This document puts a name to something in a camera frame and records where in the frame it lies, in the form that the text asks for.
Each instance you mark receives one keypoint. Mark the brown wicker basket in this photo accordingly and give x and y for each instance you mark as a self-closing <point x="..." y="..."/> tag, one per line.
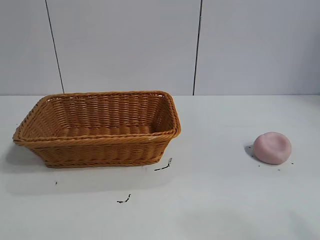
<point x="100" y="147"/>

